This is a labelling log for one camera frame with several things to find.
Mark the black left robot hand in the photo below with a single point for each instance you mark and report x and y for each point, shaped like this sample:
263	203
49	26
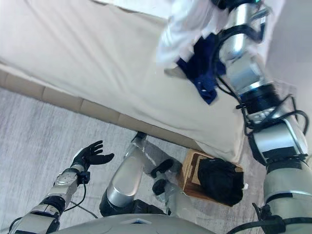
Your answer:
90	157

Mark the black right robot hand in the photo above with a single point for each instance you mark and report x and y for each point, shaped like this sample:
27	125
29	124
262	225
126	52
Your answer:
220	3

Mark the white garment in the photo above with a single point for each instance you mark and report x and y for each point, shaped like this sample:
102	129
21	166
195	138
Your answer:
180	36

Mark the blue garment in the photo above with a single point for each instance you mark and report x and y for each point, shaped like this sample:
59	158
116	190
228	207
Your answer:
204	80

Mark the black garment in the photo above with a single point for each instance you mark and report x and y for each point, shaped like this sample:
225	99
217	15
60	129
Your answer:
219	180

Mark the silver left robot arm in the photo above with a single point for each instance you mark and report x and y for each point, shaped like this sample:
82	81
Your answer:
63	182

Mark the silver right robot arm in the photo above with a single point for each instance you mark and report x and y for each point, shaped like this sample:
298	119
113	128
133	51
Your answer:
243	73

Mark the bed with beige cover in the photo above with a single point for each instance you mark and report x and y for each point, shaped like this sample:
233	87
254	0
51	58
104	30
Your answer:
97	61

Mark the brown wicker basket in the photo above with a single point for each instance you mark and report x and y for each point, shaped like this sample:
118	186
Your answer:
190	170

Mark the silver left robot leg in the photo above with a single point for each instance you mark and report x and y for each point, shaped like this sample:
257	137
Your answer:
126	180

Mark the silver robot leg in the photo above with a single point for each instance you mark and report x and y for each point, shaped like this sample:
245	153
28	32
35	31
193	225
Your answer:
175	200
126	180

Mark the grey striped rug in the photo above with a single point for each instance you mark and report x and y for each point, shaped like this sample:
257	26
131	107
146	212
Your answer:
36	134

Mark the grey robot torso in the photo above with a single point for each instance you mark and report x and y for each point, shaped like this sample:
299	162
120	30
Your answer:
136	225

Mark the silver right robot leg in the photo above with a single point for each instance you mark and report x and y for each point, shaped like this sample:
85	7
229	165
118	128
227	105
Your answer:
175	200

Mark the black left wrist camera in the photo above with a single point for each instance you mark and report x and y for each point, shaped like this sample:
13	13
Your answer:
84	177

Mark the tan padded bed frame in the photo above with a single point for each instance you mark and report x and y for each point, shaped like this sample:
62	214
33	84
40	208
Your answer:
61	100

